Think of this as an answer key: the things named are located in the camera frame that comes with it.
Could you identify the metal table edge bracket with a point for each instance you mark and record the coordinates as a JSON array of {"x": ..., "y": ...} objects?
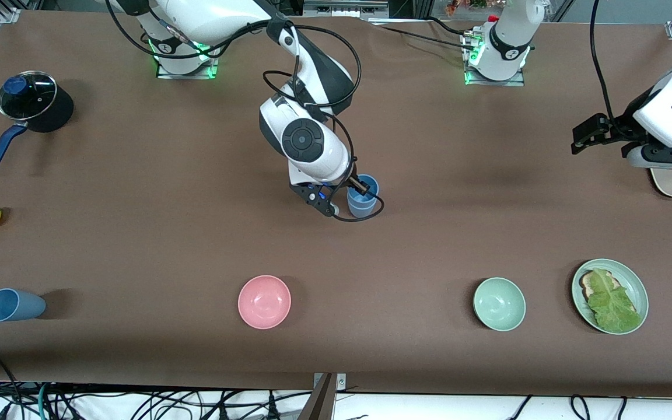
[{"x": 340, "y": 382}]

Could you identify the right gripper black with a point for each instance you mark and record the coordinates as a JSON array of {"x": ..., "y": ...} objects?
[{"x": 358, "y": 185}]

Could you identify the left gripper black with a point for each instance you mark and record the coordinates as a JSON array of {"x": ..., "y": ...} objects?
[{"x": 619, "y": 133}]

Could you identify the grey power strip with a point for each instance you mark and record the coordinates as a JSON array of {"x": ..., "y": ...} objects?
[{"x": 345, "y": 7}]

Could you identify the pink bowl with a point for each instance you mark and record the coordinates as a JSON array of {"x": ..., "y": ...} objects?
[{"x": 264, "y": 301}]

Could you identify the toast slice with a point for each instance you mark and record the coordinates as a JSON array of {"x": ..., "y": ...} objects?
[{"x": 587, "y": 284}]

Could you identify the mint green bowl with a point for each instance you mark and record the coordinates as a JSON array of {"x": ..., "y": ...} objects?
[{"x": 499, "y": 304}]

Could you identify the dark metal post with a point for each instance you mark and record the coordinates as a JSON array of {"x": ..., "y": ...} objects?
[{"x": 318, "y": 402}]

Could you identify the mint green plate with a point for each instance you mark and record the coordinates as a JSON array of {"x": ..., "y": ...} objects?
[{"x": 636, "y": 286}]

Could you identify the green lettuce leaf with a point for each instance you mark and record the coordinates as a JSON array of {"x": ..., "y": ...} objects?
[{"x": 613, "y": 306}]

